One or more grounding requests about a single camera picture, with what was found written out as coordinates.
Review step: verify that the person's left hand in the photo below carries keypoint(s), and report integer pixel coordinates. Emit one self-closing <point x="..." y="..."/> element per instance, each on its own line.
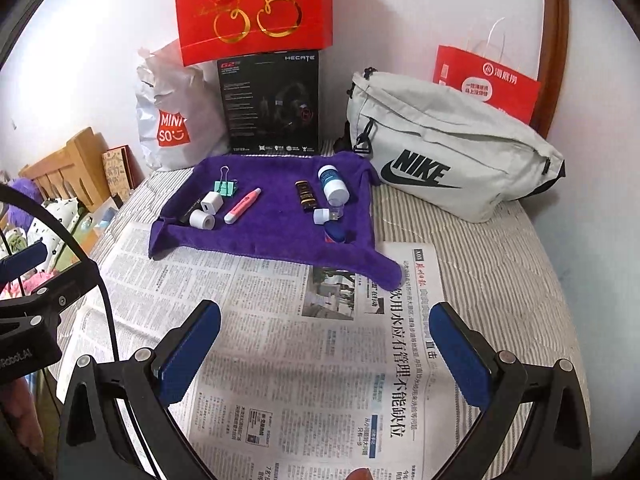
<point x="20" y="405"/>

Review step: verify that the white cylinder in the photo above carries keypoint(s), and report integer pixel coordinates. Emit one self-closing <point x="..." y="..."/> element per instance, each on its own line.
<point x="202" y="219"/>

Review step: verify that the red Haidilao paper bag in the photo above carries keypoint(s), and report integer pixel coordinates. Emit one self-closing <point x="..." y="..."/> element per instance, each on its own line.
<point x="500" y="82"/>

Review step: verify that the white plastic shopping bag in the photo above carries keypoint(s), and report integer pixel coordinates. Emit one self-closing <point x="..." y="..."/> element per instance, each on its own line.
<point x="170" y="90"/>

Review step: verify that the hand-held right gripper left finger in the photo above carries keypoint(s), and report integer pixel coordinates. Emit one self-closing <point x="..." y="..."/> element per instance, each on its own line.
<point x="192" y="355"/>

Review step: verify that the patterned book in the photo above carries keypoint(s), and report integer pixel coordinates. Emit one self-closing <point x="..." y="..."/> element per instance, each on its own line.
<point x="116" y="172"/>

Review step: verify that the white blue bottle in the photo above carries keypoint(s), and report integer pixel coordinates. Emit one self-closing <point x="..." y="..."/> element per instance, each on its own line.
<point x="332" y="182"/>

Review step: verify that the white spotted pillow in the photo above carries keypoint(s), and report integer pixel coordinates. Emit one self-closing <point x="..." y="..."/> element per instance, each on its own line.
<point x="55" y="215"/>

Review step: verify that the blue round jar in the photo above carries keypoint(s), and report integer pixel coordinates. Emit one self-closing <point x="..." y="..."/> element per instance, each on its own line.
<point x="334" y="232"/>

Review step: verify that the black gold battery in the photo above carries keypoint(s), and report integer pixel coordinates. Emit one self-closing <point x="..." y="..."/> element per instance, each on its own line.
<point x="306" y="195"/>

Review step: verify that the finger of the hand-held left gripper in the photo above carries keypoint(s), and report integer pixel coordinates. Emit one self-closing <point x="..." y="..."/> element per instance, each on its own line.
<point x="62" y="297"/>
<point x="25" y="256"/>

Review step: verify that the pink highlighter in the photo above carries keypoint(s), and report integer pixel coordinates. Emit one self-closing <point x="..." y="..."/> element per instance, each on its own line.
<point x="240" y="208"/>

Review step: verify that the small white usb adapter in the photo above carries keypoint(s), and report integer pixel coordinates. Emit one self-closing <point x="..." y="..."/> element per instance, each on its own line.
<point x="322" y="216"/>

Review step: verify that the white charger plug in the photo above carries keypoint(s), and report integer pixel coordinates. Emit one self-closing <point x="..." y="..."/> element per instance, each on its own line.
<point x="211" y="203"/>

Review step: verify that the black headset box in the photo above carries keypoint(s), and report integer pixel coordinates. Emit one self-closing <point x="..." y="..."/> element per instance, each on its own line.
<point x="240" y="125"/>

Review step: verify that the wooden slatted furniture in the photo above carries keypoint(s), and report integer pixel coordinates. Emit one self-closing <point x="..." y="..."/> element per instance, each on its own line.
<point x="80" y="155"/>

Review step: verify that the purple towel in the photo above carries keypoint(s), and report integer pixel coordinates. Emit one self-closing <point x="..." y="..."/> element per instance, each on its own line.
<point x="270" y="240"/>

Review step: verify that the green binder clip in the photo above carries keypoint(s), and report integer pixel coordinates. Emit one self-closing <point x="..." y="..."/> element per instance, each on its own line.
<point x="225" y="190"/>

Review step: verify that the grey waist bag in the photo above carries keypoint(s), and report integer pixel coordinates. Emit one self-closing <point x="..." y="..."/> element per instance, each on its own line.
<point x="450" y="125"/>

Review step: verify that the newspaper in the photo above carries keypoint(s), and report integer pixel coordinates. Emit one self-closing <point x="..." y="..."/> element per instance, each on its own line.
<point x="300" y="385"/>

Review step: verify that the light blue white box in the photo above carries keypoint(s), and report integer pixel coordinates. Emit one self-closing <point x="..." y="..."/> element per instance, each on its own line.
<point x="102" y="222"/>

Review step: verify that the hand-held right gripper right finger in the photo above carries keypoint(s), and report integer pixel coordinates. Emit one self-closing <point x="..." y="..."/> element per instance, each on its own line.
<point x="460" y="355"/>

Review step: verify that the purple plush toy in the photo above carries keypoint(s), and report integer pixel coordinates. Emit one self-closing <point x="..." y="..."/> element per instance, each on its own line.
<point x="22" y="187"/>

